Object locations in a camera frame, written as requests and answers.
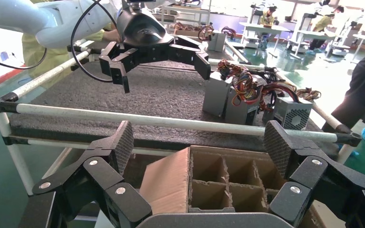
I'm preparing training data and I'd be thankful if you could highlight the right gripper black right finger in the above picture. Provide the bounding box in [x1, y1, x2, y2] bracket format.
[263, 120, 365, 228]

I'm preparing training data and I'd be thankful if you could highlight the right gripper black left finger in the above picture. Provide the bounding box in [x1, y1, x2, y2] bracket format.
[32, 120, 153, 228]

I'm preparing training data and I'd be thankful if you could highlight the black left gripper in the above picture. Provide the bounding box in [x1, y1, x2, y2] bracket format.
[99, 3, 211, 94]

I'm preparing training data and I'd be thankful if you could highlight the cardboard box with dividers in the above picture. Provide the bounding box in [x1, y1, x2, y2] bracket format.
[124, 145, 347, 228]

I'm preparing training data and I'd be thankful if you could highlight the white shelf rack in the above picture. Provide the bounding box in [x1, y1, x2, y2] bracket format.
[162, 0, 213, 35]

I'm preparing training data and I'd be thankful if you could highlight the white workshop table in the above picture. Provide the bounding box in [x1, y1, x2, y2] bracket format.
[288, 29, 337, 60]
[239, 22, 292, 59]

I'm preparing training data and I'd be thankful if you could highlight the person in yellow gown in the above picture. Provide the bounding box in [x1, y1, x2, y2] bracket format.
[22, 0, 122, 90]

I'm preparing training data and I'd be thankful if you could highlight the seated person in yellow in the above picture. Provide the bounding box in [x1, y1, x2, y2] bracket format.
[259, 5, 279, 49]

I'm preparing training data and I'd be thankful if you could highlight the white wheeled robot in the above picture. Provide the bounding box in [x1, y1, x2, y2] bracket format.
[326, 23, 353, 58]

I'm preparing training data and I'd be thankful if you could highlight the masked person in yellow vest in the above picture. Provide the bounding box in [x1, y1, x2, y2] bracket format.
[307, 5, 345, 56]

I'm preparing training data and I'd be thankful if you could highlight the cardboard box of cables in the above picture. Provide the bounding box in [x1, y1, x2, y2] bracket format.
[173, 22, 202, 39]

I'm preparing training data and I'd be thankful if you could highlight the grey power supply with cables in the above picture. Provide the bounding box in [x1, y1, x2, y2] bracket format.
[202, 59, 256, 119]
[225, 72, 297, 125]
[198, 23, 218, 52]
[215, 27, 237, 53]

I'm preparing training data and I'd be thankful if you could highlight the white pipe table frame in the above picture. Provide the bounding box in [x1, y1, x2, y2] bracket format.
[0, 39, 363, 197]

